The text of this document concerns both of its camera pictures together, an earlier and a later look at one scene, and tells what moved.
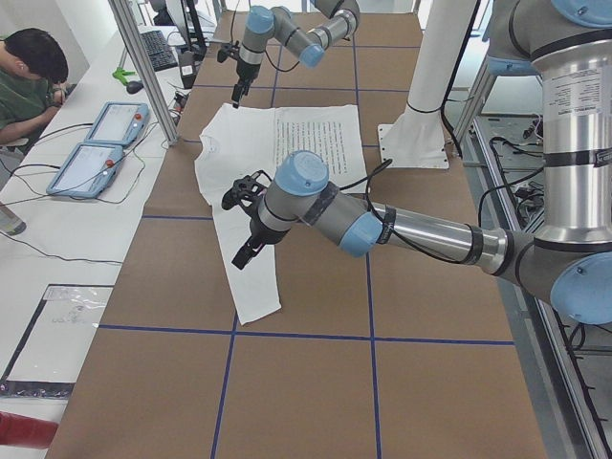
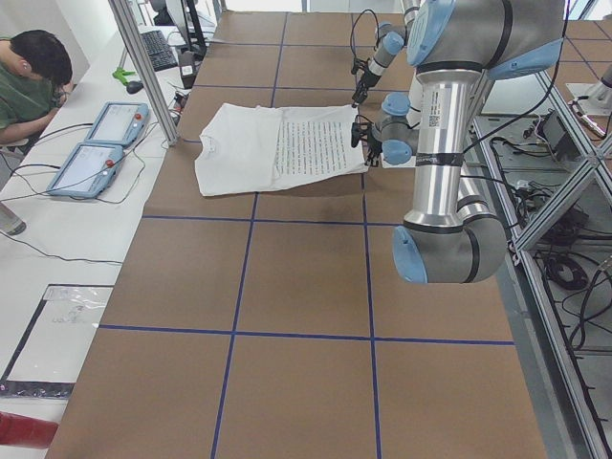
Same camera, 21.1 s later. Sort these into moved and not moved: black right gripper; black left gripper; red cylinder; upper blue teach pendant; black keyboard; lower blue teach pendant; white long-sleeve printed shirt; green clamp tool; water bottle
Moved: black right gripper; white long-sleeve printed shirt; black left gripper
Not moved: green clamp tool; water bottle; black keyboard; upper blue teach pendant; lower blue teach pendant; red cylinder
